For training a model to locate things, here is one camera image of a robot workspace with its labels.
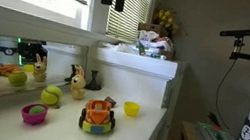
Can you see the tiny green spiky ball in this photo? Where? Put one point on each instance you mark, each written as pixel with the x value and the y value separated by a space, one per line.
pixel 36 110

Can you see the yellow-green tennis ball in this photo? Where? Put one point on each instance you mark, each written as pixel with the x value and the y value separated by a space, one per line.
pixel 51 95

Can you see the purple plastic bowl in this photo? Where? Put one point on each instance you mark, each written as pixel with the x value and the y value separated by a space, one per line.
pixel 33 118

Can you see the narrow white window blind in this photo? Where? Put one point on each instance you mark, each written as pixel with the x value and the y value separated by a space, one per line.
pixel 128 16

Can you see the brown flower basket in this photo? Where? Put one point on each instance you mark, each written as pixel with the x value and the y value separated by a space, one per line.
pixel 151 28

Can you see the clear plastic cup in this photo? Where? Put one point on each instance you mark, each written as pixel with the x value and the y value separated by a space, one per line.
pixel 143 39

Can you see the clear plastic bag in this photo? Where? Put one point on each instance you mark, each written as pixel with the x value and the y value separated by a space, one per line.
pixel 121 47

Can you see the yellow flowers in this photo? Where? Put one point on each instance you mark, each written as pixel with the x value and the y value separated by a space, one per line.
pixel 167 19

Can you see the green white marker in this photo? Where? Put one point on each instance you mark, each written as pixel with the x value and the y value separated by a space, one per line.
pixel 154 55

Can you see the cardboard box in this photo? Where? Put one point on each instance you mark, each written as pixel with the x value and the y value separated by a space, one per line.
pixel 166 53

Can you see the white raised cabinet ledge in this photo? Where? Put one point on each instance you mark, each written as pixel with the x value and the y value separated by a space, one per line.
pixel 138 72

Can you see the black candle holder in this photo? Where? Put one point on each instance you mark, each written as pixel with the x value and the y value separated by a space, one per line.
pixel 93 83

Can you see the yellow bunny toy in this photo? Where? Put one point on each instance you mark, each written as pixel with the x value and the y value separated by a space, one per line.
pixel 78 84

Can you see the small dark brown block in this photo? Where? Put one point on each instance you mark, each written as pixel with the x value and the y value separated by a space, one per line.
pixel 110 100

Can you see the yellow plastic cup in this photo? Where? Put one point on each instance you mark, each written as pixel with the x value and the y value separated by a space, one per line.
pixel 131 109

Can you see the orange toy car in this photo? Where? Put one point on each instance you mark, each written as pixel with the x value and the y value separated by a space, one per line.
pixel 97 116

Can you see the black stereo camera bar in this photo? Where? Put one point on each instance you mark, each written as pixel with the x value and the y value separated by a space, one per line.
pixel 243 32

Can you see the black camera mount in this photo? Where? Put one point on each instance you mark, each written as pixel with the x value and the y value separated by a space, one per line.
pixel 239 52

